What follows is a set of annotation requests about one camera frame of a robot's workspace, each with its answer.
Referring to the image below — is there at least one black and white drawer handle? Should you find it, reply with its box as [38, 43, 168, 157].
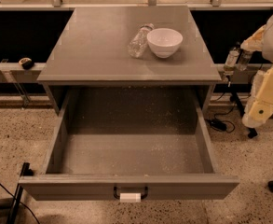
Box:
[113, 187, 148, 203]

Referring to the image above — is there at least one black stand leg left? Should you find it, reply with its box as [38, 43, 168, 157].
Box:
[6, 162, 34, 224]

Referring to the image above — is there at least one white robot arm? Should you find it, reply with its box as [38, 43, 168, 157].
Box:
[240, 15, 273, 128]

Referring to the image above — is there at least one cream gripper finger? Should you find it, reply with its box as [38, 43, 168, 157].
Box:
[240, 25, 266, 52]

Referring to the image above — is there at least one black power adapter with cable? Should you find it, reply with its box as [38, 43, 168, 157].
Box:
[205, 91, 246, 134]

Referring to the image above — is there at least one open grey top drawer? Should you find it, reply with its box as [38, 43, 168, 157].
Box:
[20, 88, 239, 201]

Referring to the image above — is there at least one black tripod leg right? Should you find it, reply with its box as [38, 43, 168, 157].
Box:
[229, 85, 258, 139]

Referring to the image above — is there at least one grey drawer cabinet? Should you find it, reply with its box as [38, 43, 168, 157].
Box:
[37, 6, 220, 112]

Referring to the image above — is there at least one white ceramic bowl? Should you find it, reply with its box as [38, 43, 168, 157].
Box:
[147, 28, 184, 58]

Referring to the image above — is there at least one clear bottle on ledge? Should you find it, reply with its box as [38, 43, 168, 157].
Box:
[237, 50, 253, 71]
[224, 47, 240, 71]

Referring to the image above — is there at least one yellow black tape measure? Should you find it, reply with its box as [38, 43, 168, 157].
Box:
[19, 57, 34, 70]

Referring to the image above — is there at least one clear plastic water bottle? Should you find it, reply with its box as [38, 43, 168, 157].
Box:
[128, 23, 155, 58]

